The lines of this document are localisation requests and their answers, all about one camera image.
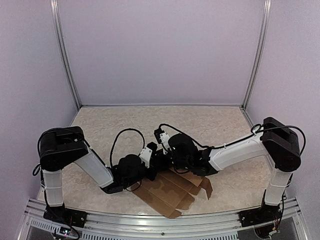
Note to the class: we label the left aluminium frame post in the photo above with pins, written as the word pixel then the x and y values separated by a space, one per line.
pixel 54 6

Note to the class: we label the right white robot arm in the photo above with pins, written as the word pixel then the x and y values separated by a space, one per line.
pixel 271 138

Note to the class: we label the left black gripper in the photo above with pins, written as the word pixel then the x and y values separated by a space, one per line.
pixel 152 176

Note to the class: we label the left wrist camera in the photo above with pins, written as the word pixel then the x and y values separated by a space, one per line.
pixel 147 152

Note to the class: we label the aluminium frame post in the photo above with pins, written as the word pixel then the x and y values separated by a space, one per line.
pixel 258 53
pixel 54 6

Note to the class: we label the brown cardboard box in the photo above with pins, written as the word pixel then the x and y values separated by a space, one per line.
pixel 170 193

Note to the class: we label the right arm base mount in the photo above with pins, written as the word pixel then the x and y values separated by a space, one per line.
pixel 259 215

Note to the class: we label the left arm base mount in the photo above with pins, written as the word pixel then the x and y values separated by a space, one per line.
pixel 67 216

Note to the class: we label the front aluminium rail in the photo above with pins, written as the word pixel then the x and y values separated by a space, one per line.
pixel 212 226

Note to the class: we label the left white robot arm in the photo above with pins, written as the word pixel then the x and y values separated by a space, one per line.
pixel 62 146

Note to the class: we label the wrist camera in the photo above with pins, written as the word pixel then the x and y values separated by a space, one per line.
pixel 162 138
pixel 147 152

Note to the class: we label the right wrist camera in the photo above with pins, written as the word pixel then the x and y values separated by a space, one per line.
pixel 162 138

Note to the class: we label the right aluminium frame post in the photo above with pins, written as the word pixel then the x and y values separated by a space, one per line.
pixel 258 53

